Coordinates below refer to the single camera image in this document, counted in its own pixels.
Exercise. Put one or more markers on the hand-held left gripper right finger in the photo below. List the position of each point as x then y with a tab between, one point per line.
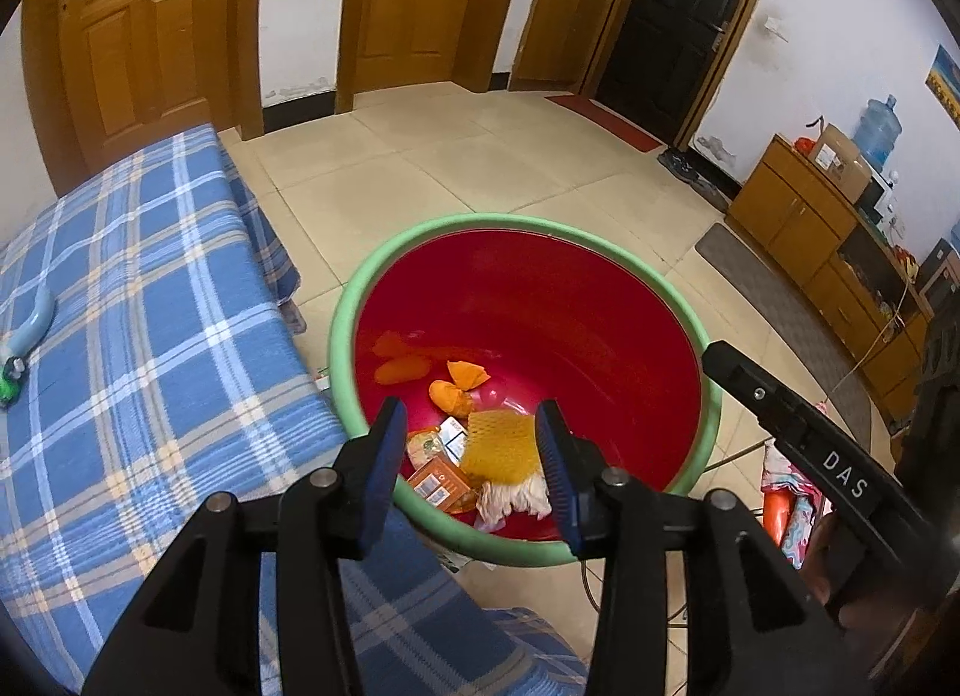
553	471

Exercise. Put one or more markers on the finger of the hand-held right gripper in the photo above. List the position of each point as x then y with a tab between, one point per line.
757	396

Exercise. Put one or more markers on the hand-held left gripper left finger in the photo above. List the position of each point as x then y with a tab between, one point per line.
382	471

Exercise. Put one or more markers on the white tissue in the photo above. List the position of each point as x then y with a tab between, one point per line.
506	499

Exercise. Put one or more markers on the orange cardboard box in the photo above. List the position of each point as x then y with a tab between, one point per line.
439	482

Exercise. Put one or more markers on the yellow foam net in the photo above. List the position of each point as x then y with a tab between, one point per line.
499	441

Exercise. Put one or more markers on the orange peel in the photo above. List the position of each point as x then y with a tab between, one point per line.
466	373
450	397

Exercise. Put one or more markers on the red basin with green rim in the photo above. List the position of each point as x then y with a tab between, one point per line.
540	291

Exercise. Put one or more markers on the orange snack packet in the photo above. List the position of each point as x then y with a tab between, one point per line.
424	445

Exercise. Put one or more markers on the white printed card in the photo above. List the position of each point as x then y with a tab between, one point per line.
454	435

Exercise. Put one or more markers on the orange plastic object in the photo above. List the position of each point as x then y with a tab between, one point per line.
776	512

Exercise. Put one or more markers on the grey floor mat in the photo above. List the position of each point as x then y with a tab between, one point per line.
780	306

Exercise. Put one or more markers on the wooden cabinet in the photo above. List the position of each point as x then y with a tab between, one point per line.
795	216

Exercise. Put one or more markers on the black appliance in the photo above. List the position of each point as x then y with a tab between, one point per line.
941	276

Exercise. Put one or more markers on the white microwave oven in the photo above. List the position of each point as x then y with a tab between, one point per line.
877	197

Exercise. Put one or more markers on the pair of dark shoes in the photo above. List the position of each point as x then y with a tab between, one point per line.
681	165

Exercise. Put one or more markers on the small orange bag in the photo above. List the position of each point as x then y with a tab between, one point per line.
804	143

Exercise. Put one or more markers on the blue water bottle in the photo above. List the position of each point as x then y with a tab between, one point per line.
877	130

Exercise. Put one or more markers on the blue plaid tablecloth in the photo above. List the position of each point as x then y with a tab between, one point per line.
150	291

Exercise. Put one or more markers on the red doormat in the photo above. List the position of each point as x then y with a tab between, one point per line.
607	118

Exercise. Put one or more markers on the light blue curved object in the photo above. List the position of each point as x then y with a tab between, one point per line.
34	317

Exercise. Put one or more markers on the small green object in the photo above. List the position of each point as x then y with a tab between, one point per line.
11	385

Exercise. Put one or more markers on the black entrance door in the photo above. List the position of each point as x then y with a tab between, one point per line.
682	13

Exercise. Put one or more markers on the wide wooden door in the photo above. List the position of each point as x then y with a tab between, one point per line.
142	28

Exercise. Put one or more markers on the wall poster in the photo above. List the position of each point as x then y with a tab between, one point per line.
946	81

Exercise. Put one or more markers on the white wall socket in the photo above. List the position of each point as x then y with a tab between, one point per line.
776	27

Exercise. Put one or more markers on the wooden wall panel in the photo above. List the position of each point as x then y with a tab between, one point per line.
559	28

